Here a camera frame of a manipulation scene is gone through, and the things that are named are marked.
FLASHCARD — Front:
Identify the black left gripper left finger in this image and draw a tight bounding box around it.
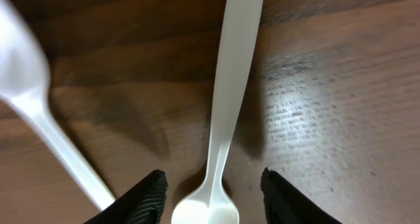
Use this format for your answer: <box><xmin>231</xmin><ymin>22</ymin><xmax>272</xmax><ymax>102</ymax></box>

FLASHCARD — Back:
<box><xmin>85</xmin><ymin>169</ymin><xmax>168</xmax><ymax>224</ymax></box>

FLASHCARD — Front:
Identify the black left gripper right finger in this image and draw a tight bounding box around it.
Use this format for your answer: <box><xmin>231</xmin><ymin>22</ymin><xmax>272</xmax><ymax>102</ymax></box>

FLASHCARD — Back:
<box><xmin>261</xmin><ymin>168</ymin><xmax>341</xmax><ymax>224</ymax></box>

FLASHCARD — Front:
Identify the thin white spoon long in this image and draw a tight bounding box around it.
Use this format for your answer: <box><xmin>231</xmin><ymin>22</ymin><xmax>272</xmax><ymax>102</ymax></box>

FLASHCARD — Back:
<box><xmin>171</xmin><ymin>0</ymin><xmax>264</xmax><ymax>224</ymax></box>

